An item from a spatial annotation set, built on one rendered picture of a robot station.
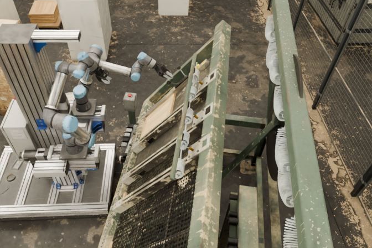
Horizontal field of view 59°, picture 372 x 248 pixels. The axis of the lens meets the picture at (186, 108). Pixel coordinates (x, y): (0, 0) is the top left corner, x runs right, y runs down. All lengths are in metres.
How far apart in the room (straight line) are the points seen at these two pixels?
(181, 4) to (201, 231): 5.42
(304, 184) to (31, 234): 3.02
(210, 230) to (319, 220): 0.50
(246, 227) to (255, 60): 4.25
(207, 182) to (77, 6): 3.81
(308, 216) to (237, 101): 3.63
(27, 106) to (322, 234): 2.31
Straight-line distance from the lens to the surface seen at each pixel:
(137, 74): 2.82
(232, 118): 3.51
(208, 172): 1.72
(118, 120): 4.54
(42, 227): 3.88
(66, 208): 3.64
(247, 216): 1.75
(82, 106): 3.22
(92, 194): 3.68
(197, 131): 2.15
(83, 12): 5.05
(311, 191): 1.43
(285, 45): 2.12
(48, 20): 6.42
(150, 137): 2.82
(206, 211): 1.62
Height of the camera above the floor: 3.34
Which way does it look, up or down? 46 degrees down
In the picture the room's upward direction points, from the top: 3 degrees clockwise
